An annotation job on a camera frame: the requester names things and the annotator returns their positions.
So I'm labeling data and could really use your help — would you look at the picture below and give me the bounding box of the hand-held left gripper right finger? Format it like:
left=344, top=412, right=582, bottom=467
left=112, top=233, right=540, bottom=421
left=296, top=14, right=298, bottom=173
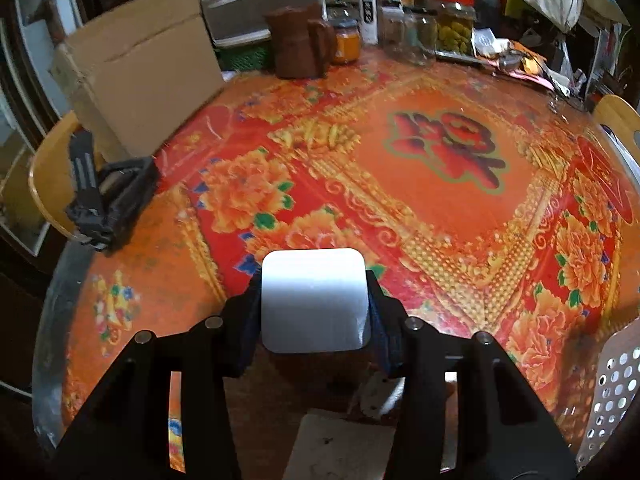
left=366, top=270, right=578, bottom=480

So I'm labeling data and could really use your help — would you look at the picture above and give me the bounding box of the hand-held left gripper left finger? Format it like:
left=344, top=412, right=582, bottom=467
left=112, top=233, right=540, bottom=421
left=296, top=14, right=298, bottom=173
left=54, top=290, right=263, bottom=480

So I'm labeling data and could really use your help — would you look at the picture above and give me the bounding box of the white square box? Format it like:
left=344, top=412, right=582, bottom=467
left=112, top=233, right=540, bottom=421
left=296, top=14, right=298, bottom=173
left=260, top=248, right=372, bottom=354

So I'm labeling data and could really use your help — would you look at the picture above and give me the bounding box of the white paper sheet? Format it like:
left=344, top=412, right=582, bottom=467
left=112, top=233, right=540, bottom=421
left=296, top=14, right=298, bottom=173
left=282, top=409, right=401, bottom=480

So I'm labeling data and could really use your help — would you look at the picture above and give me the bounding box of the red floral tablecloth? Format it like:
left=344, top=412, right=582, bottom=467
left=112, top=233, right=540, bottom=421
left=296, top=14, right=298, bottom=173
left=60, top=50, right=640, bottom=480

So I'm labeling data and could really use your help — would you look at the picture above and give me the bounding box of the black plastic basket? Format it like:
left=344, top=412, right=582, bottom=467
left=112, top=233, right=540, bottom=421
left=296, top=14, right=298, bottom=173
left=65, top=131, right=161, bottom=252

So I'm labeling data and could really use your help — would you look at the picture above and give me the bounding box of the white perforated plastic basket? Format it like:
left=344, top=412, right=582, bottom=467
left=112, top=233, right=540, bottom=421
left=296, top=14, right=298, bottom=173
left=575, top=316, right=640, bottom=471

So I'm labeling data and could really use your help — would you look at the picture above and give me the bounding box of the wooden chair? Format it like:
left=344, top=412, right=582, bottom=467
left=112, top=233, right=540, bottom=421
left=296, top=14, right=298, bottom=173
left=592, top=94, right=640, bottom=181
left=27, top=112, right=108, bottom=241

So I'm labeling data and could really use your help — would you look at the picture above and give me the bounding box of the green plastic basket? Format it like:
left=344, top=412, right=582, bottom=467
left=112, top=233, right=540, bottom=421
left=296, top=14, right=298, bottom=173
left=216, top=42, right=277, bottom=73

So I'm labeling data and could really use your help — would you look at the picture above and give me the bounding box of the cardboard box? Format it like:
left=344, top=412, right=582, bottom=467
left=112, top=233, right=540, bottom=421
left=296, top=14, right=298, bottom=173
left=50, top=0, right=226, bottom=160

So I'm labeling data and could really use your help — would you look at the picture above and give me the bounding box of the orange sauce jar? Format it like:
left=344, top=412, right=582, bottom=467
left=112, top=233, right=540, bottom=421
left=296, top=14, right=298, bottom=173
left=331, top=19, right=361, bottom=65

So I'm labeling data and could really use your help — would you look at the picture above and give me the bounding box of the brown ceramic teapot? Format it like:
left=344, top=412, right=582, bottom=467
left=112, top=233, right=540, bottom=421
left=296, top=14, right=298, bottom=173
left=264, top=4, right=326, bottom=80

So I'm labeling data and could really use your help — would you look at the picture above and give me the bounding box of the empty glass jar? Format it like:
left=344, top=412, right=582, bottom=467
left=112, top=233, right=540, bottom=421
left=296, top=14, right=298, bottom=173
left=400, top=9, right=437, bottom=66

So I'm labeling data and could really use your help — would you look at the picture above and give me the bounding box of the pickle jar with red lid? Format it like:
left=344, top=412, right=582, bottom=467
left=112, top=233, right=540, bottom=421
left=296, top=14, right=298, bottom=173
left=436, top=0, right=476, bottom=56

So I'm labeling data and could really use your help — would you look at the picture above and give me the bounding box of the white label bottle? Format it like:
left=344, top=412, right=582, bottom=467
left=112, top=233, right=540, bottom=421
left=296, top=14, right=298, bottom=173
left=359, top=0, right=380, bottom=45

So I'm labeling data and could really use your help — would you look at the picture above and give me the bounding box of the white plastic drawer unit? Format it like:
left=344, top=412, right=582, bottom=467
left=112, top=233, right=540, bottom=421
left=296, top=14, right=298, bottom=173
left=200, top=0, right=323, bottom=48

